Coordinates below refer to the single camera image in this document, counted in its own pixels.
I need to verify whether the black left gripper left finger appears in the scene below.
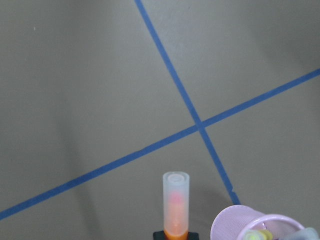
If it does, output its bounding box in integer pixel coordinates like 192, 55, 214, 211
152, 231, 166, 240

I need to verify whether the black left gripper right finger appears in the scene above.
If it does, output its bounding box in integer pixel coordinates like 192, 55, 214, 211
187, 232, 199, 240

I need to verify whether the orange marker pen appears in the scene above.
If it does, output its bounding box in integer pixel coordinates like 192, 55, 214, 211
162, 171, 190, 240

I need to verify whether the green marker pen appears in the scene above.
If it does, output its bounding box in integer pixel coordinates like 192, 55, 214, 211
242, 230, 273, 240

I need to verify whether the pink mesh pen holder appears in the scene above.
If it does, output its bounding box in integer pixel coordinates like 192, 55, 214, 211
210, 205, 305, 240

